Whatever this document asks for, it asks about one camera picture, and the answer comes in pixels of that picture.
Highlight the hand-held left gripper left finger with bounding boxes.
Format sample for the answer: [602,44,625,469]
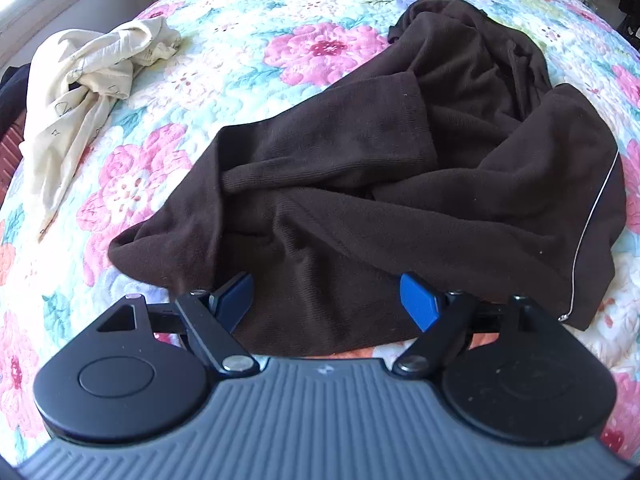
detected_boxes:
[95,272,261,376]

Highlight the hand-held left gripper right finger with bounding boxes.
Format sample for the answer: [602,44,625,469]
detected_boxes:
[392,272,557,378]

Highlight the dark brown garment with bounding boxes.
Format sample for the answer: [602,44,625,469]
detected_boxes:
[107,0,629,359]

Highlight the dark hanging clothes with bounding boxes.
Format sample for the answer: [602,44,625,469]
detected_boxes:
[618,0,640,36]

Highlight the cream printed garment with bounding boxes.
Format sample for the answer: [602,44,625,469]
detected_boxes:
[19,15,183,237]

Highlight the red ribbed suitcase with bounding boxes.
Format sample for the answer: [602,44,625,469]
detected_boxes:
[0,119,27,196]

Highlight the floral quilted bedspread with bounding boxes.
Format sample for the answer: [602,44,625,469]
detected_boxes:
[0,0,640,467]

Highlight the black folded cloth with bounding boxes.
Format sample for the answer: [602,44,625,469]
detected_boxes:
[0,62,34,132]

